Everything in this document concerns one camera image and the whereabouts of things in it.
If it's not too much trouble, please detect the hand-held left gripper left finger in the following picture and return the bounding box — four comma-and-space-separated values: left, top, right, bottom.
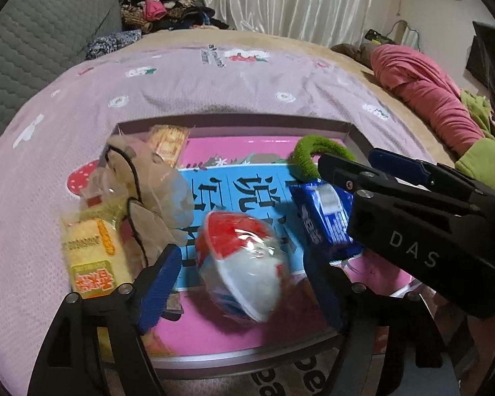
27, 243, 183, 396

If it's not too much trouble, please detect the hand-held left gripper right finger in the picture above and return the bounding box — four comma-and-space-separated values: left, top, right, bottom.
303, 251, 460, 396

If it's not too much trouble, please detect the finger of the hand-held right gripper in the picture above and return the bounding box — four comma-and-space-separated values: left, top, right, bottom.
317, 152, 472, 216
368, 148, 495, 212

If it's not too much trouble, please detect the green fuzzy ring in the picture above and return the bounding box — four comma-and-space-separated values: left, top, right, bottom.
289, 134, 357, 184

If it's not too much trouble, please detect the blue snack packet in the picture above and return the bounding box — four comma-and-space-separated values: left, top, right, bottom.
291, 179, 366, 262

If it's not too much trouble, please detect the shallow box with pink print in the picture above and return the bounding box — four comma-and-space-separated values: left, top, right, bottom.
99, 113, 421, 370

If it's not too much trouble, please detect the yellow cake packet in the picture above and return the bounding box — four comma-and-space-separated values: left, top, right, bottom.
60, 208, 135, 351

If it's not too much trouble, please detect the red and white egg capsule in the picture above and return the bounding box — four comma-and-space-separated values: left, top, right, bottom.
195, 210, 291, 323

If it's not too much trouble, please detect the beige mesh scrunchie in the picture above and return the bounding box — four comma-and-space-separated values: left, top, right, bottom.
80, 134, 196, 269

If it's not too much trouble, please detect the orange wafer packet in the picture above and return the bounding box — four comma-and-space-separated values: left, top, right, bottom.
146, 125, 190, 170

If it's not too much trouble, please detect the green cloth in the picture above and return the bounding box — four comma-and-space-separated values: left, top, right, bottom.
454, 91, 495, 192

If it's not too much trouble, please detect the pink blanket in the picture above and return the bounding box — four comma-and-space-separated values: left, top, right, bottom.
369, 45, 485, 157

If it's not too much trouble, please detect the brown cloth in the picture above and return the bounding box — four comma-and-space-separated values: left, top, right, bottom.
332, 42, 374, 67

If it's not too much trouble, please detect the black bag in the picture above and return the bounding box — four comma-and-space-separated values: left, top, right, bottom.
363, 29, 392, 46

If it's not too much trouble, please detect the black television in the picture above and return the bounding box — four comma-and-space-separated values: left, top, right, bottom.
466, 20, 495, 91

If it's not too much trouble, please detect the purple strawberry print blanket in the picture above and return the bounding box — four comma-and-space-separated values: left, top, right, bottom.
0, 43, 438, 396

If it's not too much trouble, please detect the white curtain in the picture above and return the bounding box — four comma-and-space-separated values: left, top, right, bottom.
194, 0, 378, 48

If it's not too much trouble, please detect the pile of clothes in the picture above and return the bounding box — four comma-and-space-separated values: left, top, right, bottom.
117, 0, 232, 34

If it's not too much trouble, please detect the blue floral cloth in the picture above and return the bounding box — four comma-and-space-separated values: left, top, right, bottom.
84, 29, 143, 60

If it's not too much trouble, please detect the grey quilted headboard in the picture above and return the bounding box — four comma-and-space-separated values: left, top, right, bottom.
0, 0, 122, 157

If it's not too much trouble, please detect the white metal frame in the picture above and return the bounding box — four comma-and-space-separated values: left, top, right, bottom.
394, 20, 421, 50

